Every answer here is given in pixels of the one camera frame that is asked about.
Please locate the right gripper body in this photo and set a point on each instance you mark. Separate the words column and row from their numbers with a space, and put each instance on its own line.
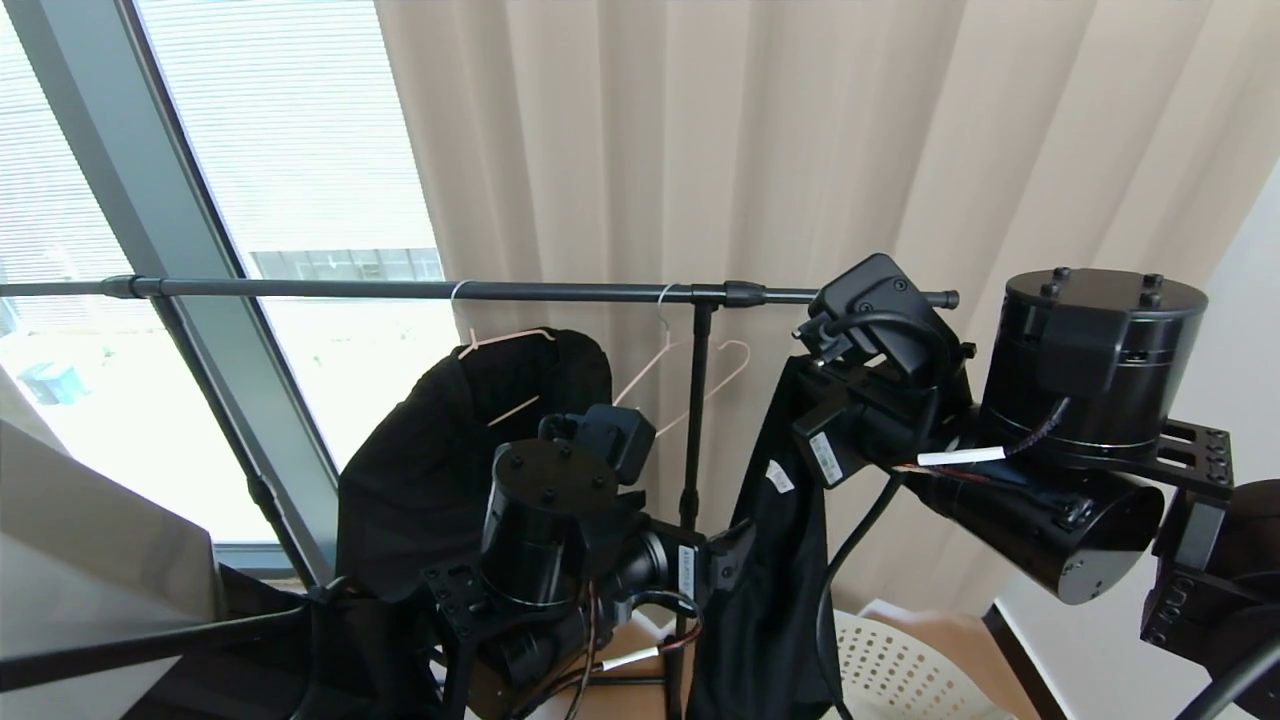
column 880, row 420

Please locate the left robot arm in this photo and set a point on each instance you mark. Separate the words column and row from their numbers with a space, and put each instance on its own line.
column 545, row 520

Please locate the black garment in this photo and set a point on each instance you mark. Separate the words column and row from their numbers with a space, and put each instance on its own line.
column 770, row 560

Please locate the window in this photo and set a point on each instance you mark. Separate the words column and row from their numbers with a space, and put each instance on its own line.
column 90, row 150

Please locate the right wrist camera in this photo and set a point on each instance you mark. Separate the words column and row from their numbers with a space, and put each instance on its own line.
column 880, row 310

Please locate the white laundry basket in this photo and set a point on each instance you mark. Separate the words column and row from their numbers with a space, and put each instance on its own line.
column 900, row 670

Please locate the pink clothes hanger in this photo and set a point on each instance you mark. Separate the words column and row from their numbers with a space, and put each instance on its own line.
column 640, row 375
column 505, row 338

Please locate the black clothes rack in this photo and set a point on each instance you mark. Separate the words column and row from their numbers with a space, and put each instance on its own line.
column 400, row 290

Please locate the black shorts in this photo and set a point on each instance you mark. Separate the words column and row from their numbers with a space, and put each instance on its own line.
column 420, row 480

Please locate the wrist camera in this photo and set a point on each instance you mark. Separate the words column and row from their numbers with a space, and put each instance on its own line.
column 610, row 440
column 880, row 310

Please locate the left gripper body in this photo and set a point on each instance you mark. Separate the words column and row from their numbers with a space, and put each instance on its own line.
column 700, row 565

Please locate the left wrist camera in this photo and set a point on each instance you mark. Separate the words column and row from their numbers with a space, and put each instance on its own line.
column 610, row 440

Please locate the beige curtain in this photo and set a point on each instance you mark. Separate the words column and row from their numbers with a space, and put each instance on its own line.
column 90, row 550
column 700, row 130

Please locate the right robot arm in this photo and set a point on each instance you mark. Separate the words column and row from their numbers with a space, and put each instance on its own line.
column 1090, row 380

